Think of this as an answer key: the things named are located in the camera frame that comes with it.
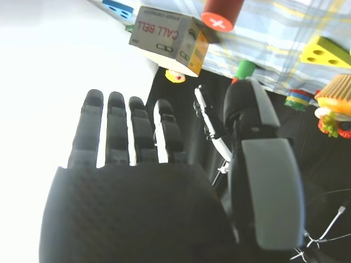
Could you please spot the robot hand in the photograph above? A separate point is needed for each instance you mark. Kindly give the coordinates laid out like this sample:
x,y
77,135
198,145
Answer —
x,y
131,213

